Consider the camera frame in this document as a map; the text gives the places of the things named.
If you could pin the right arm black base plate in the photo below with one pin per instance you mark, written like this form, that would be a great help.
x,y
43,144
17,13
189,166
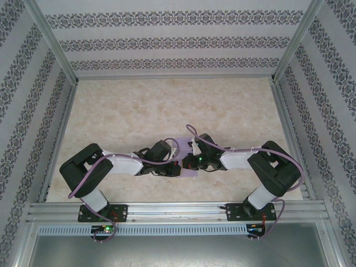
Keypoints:
x,y
232,212

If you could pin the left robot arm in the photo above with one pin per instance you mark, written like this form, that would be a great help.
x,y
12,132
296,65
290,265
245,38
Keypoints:
x,y
83,169

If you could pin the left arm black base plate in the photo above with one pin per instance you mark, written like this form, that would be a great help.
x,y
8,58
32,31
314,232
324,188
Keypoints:
x,y
122,214

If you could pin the aluminium table side rail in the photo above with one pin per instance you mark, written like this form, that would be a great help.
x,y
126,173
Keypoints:
x,y
292,139
59,139

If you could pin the grey wall base strip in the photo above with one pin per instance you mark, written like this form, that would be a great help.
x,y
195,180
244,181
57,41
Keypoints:
x,y
175,77

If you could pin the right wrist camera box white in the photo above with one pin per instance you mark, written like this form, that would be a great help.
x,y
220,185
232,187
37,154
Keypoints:
x,y
195,148

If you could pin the aluminium mounting rail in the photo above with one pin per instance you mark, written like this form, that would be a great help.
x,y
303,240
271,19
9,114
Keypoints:
x,y
180,208

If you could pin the grey metal sheet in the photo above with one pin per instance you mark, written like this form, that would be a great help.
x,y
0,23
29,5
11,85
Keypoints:
x,y
178,250

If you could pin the aluminium frame post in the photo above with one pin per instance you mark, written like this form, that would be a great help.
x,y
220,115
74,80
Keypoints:
x,y
53,41
299,39

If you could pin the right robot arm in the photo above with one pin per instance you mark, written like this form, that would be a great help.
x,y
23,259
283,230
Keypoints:
x,y
275,169

